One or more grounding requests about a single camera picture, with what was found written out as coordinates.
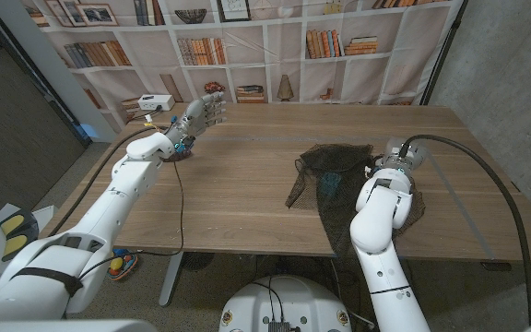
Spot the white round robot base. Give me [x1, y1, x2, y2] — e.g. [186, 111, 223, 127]
[218, 275, 353, 332]

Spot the black mesh netting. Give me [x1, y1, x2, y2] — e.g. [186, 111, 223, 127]
[285, 143, 427, 257]

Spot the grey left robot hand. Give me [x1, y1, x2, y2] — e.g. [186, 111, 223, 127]
[166, 90, 228, 156]

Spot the black backdrop stand pole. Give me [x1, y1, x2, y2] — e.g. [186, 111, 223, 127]
[419, 0, 469, 106]

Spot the colourful toy on floor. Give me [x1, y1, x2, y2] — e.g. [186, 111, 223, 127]
[107, 248, 138, 281]

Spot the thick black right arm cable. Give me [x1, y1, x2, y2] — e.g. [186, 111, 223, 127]
[398, 134, 531, 326]

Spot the printed bookshelf backdrop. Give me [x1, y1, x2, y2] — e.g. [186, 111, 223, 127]
[18, 0, 465, 135]

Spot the dark purple toy fruit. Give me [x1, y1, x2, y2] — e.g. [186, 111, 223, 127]
[163, 149, 194, 162]

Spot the white robot torso edge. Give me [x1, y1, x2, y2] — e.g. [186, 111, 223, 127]
[0, 319, 157, 332]

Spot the thin black hanging cable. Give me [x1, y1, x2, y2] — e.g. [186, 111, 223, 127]
[78, 159, 186, 280]

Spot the white power strip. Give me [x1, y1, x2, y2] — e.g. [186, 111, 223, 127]
[136, 94, 176, 113]

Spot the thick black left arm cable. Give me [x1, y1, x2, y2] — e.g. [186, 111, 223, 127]
[48, 124, 170, 236]

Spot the black and yellow foot pedal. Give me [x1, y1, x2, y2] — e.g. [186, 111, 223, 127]
[0, 209, 40, 263]

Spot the teal toy block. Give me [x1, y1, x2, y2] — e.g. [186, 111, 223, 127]
[319, 172, 343, 197]

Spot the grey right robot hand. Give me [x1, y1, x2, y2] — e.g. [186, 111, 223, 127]
[383, 136, 429, 162]

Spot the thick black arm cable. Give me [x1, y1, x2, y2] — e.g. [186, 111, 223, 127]
[48, 124, 170, 236]
[398, 134, 531, 326]

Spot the white table leg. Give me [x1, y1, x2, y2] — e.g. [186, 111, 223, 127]
[158, 251, 184, 306]

